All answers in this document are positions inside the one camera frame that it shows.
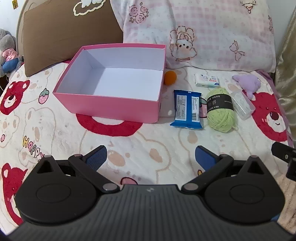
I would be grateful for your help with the green yarn ball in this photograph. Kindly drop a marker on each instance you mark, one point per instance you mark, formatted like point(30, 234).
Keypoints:
point(219, 115)

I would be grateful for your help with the brown pillow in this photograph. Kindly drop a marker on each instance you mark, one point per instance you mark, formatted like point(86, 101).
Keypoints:
point(57, 34)

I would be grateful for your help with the pink checked pillow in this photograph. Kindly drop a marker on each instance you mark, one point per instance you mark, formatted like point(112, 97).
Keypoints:
point(208, 23)

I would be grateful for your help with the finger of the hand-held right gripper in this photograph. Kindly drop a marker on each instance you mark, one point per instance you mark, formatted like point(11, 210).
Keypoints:
point(281, 150)
point(292, 171)

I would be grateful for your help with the pink cardboard box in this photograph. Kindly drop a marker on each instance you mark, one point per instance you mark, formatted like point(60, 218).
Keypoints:
point(111, 107)

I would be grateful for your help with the orange ball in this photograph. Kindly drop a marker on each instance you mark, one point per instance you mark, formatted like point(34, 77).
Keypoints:
point(170, 77)

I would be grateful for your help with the purple plush toy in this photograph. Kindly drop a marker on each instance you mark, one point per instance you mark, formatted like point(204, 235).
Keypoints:
point(248, 83)

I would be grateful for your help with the printed bear blanket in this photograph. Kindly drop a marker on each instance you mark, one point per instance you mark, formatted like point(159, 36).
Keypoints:
point(138, 143)

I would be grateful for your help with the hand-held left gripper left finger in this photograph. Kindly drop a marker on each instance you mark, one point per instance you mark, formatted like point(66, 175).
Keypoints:
point(97, 157)

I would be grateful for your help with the white tissue pack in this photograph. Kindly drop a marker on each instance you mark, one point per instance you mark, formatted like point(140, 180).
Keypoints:
point(205, 80)

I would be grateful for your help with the grey plush toy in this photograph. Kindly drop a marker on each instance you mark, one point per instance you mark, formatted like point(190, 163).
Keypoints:
point(7, 44)

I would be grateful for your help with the gold shiny cloth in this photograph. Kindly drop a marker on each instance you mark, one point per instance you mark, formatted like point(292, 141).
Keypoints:
point(286, 69)

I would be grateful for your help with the beige headboard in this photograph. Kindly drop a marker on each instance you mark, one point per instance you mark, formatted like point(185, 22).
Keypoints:
point(20, 25)

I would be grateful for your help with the clear plastic box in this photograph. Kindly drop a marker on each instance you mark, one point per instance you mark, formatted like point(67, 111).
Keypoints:
point(242, 105)

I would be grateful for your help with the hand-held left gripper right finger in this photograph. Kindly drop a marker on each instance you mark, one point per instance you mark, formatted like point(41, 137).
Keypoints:
point(204, 158)

